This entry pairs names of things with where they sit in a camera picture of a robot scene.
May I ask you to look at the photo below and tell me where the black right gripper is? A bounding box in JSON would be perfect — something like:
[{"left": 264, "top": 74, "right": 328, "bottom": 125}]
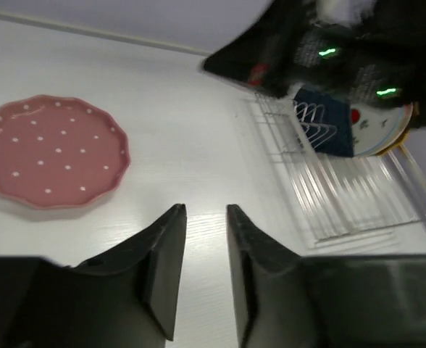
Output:
[{"left": 201, "top": 7, "right": 306, "bottom": 98}]

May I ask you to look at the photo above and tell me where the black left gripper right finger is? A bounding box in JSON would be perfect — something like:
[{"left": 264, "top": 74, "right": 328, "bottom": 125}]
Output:
[{"left": 227, "top": 204, "right": 426, "bottom": 347}]

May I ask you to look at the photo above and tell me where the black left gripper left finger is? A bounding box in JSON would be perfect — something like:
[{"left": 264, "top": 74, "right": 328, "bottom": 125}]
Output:
[{"left": 0, "top": 204, "right": 187, "bottom": 347}]

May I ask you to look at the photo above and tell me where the dark blue leaf plate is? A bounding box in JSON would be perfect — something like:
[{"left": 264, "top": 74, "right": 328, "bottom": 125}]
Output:
[{"left": 293, "top": 88, "right": 354, "bottom": 157}]

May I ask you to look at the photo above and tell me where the white watermelon plate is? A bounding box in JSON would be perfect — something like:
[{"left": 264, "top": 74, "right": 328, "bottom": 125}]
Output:
[{"left": 350, "top": 104, "right": 414, "bottom": 157}]

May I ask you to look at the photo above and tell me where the pink polka dot plate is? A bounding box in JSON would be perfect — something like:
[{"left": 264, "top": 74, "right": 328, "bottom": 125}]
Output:
[{"left": 0, "top": 95, "right": 130, "bottom": 210}]

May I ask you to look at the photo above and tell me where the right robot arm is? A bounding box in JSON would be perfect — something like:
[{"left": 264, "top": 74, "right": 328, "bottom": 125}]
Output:
[{"left": 201, "top": 1, "right": 426, "bottom": 127}]

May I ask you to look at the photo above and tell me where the wire dish rack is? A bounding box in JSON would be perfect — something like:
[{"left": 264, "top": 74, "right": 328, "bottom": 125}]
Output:
[{"left": 236, "top": 95, "right": 426, "bottom": 254}]

